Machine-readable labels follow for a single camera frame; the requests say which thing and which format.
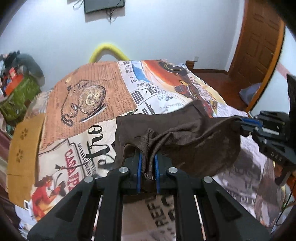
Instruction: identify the dark brown small garment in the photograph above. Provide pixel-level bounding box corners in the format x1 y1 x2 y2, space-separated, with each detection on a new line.
112 100 240 192

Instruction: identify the small white device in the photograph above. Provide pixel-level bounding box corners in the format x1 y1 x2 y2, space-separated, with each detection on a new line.
23 200 30 211

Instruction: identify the green fabric storage bag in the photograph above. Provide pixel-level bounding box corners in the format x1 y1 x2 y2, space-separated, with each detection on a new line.
1 76 41 125

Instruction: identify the orange box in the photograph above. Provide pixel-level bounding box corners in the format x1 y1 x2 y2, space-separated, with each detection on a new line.
5 75 24 96

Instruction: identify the blue-grey cloth on floor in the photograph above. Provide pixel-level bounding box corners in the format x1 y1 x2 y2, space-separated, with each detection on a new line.
239 83 261 105

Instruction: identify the brown wooden door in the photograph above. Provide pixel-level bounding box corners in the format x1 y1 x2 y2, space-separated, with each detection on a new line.
228 1 285 112

